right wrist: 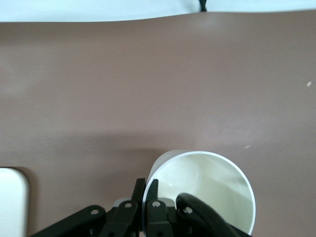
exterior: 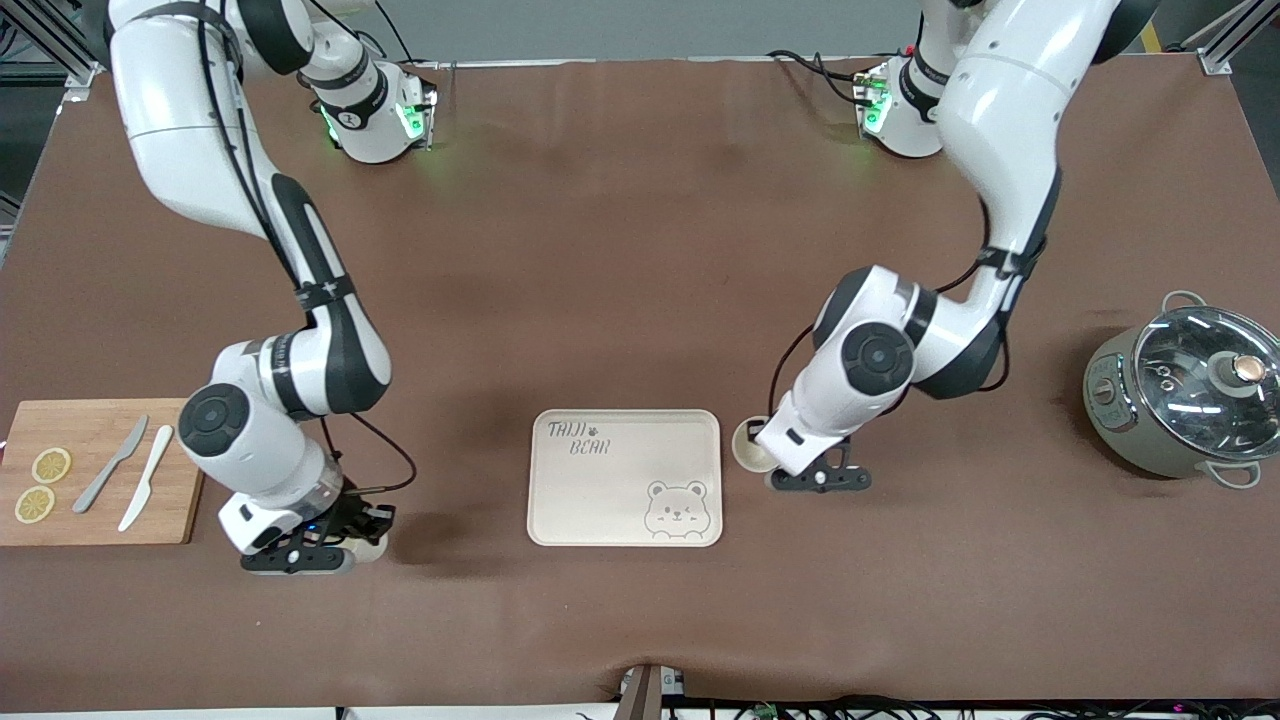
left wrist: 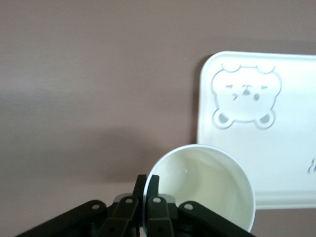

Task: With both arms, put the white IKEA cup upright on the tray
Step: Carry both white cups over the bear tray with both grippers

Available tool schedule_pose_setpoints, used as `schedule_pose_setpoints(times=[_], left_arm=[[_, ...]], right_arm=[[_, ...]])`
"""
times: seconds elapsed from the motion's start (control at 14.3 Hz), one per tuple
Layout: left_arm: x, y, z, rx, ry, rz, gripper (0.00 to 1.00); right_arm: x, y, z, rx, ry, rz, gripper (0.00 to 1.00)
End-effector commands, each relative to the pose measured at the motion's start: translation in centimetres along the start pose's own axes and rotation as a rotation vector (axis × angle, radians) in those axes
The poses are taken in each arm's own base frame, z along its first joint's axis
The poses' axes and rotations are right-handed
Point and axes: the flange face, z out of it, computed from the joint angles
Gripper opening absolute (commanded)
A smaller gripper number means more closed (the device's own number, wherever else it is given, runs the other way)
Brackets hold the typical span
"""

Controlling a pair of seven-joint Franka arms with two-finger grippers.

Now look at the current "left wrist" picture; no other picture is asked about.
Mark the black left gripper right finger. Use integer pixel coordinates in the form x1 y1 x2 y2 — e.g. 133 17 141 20
146 174 258 237

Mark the white IKEA cup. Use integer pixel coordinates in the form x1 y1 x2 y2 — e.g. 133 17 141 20
141 144 256 235

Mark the white bear print tray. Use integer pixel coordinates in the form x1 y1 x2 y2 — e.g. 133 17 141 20
196 50 316 211

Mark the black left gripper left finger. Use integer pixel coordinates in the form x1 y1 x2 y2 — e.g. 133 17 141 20
14 174 148 237

